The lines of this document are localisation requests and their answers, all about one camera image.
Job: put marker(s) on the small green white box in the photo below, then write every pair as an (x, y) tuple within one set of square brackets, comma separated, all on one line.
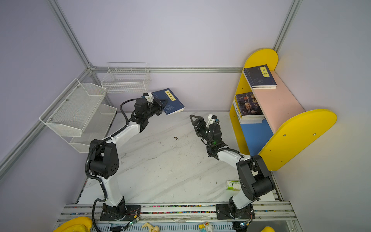
[(234, 185)]

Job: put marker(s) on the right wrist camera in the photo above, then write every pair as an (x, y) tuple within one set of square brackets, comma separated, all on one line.
[(212, 119)]

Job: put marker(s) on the white wire basket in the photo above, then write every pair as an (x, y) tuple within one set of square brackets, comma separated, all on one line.
[(126, 77)]

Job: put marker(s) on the white book black lettering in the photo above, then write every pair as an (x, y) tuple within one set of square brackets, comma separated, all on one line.
[(239, 116)]

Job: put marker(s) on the purple old man book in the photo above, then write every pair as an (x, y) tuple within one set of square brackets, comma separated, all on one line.
[(248, 105)]

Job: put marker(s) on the yellow pink blue bookshelf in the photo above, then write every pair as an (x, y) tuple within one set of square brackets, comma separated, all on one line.
[(293, 129)]

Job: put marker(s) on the dark blue barcode book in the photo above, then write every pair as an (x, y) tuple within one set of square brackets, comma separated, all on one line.
[(174, 105)]

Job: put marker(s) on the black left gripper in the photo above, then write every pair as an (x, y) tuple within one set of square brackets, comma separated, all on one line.
[(158, 102)]

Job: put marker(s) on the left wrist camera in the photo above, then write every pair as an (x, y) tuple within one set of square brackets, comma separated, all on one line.
[(148, 96)]

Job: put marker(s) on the yellow plastic toy left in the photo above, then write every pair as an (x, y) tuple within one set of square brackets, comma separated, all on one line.
[(79, 224)]

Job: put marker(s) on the dark blue book yellow label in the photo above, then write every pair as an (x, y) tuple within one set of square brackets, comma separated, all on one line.
[(264, 87)]

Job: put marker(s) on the yellow object bottom right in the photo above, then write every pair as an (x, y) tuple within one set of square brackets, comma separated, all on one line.
[(267, 229)]

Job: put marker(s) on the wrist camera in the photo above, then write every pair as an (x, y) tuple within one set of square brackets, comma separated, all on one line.
[(212, 119), (148, 96)]

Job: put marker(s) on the black cover book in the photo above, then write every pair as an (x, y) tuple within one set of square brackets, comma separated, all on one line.
[(249, 117)]

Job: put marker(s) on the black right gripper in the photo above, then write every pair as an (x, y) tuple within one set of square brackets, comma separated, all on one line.
[(200, 121)]

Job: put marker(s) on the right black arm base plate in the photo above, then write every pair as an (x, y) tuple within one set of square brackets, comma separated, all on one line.
[(227, 211)]

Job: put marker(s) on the lower white perforated shelf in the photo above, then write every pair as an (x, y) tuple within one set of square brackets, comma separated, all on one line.
[(97, 128)]

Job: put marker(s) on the beige toy figure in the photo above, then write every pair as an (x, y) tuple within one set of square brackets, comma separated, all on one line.
[(150, 227)]

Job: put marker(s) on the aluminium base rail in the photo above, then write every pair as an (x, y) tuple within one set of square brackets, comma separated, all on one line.
[(186, 217)]

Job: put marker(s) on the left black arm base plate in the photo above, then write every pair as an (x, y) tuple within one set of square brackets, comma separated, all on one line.
[(127, 213)]

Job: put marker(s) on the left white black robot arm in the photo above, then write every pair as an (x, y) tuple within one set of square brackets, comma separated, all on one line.
[(102, 162)]

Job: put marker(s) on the white perforated metal shelf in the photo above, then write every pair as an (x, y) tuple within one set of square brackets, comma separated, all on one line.
[(70, 114)]

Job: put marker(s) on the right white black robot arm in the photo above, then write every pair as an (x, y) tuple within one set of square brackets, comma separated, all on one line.
[(254, 177)]

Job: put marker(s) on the yellow white toy figure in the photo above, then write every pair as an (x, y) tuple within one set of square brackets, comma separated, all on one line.
[(206, 227)]

